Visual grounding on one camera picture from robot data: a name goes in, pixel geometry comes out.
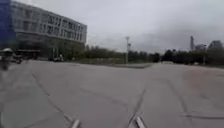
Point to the vehicle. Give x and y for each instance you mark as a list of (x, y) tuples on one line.
[(56, 59)]

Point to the tall tower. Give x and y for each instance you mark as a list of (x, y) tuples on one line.
[(192, 43)]

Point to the grey building with window rows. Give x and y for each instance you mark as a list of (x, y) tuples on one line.
[(46, 30)]

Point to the row of trees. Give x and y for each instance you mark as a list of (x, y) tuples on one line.
[(100, 53)]

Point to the pole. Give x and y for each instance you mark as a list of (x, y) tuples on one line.
[(127, 50)]

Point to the robot's own part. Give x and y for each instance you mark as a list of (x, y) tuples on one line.
[(140, 122), (75, 123)]

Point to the person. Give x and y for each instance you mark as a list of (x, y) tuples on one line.
[(6, 57)]

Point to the grey concrete slab pavement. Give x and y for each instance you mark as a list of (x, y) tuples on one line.
[(110, 93)]

